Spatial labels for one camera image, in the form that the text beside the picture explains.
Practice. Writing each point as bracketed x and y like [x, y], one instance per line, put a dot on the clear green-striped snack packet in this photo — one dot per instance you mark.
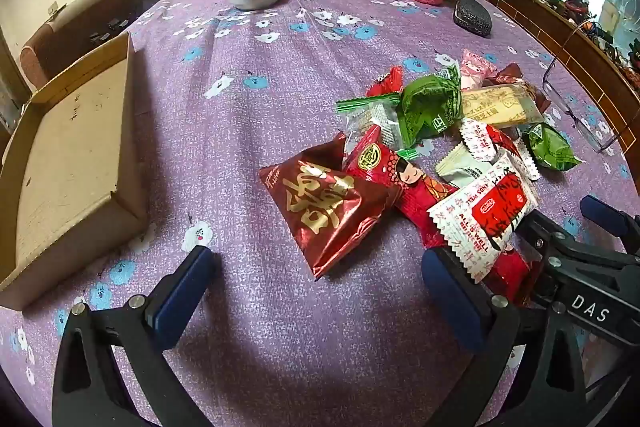
[372, 119]

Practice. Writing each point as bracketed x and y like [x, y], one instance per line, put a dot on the pink snack packet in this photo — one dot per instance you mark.
[475, 67]

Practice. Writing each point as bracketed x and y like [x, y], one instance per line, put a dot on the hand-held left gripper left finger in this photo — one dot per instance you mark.
[182, 297]

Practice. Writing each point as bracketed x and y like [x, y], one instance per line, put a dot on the purple floral tablecloth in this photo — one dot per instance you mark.
[250, 132]

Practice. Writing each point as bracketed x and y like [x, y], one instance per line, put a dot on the wooden glazed door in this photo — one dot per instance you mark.
[9, 82]

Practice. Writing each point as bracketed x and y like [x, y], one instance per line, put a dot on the purple-framed eyeglasses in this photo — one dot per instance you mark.
[575, 104]

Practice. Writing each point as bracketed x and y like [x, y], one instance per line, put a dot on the white and red snack packet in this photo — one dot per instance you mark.
[482, 139]
[480, 217]

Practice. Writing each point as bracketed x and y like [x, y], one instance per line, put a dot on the pale green snack packet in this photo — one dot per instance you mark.
[462, 167]

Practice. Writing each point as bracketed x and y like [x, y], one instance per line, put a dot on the beige long wafer packet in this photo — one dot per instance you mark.
[500, 104]

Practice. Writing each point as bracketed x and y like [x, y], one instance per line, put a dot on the large dark red gold-print packet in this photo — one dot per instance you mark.
[325, 212]

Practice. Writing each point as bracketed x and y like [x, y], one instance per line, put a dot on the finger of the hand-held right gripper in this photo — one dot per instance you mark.
[607, 213]
[537, 229]

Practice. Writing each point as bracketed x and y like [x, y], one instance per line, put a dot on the black glasses case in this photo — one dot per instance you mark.
[472, 16]

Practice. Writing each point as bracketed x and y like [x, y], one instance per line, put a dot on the wall socket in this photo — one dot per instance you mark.
[54, 9]

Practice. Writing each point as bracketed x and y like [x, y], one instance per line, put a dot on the small red snack packet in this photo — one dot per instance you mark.
[387, 82]

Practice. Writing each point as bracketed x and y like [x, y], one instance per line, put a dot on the large green snack packet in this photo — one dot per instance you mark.
[432, 107]

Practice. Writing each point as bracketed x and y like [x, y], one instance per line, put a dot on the brown armchair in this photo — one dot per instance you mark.
[85, 27]

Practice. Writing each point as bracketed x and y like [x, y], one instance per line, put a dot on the shallow cardboard box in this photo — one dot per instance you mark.
[65, 157]

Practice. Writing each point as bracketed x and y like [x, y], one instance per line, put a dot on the small green snack packet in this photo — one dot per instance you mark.
[550, 147]

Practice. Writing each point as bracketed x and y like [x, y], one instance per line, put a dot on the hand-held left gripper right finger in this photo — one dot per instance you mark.
[445, 292]

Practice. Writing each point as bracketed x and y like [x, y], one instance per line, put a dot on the red cartoon-figure snack packet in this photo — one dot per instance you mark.
[405, 187]

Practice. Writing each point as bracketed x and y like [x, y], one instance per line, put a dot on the wooden cabinet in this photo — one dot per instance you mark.
[550, 17]

